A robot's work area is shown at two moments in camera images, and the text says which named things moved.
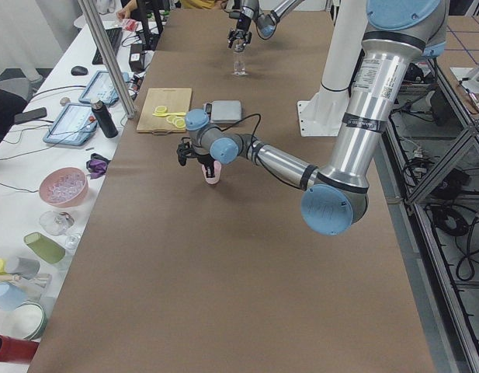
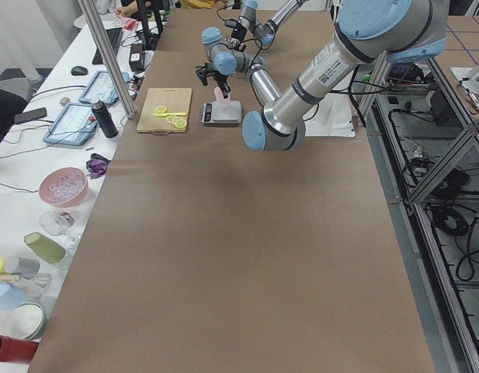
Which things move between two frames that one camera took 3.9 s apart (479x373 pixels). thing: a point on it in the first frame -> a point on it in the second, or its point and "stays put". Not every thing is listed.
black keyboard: x=114 y=36 stays put
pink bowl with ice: x=64 y=186 stays put
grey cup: x=23 y=266 stays put
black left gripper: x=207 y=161 -> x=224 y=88
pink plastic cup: x=217 y=169 -> x=220 y=97
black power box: x=137 y=57 stays put
